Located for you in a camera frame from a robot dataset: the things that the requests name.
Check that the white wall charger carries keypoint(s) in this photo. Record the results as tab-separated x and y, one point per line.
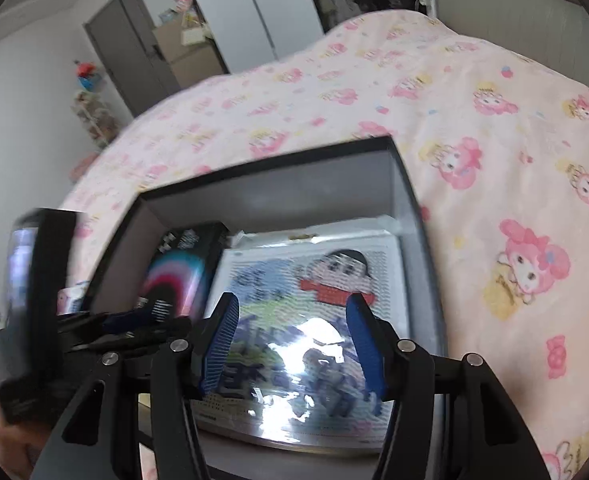
427	2

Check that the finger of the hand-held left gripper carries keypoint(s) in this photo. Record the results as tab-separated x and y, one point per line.
124	322

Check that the white shelf rack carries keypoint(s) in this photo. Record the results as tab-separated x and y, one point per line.
97	120

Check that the grey padded headboard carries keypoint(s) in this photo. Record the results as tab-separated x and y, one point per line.
524	10

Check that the pink plush pile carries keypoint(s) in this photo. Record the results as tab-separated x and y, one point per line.
82	166

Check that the pink printed blanket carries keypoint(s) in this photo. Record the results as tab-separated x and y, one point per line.
474	110

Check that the black cardboard box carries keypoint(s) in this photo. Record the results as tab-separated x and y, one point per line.
274	200

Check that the grey door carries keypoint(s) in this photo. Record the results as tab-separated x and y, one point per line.
124	45

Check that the cartoon print packet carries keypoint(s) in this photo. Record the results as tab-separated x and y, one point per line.
284	280

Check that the white wardrobe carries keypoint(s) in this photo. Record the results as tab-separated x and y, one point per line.
264	5

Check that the red and blue toy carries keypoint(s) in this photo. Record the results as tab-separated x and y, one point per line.
88	75

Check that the person's left hand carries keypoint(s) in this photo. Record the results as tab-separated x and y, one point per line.
4	435

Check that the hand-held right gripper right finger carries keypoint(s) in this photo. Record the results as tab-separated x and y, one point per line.
367	350

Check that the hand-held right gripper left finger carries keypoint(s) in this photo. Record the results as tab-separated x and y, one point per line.
219	345

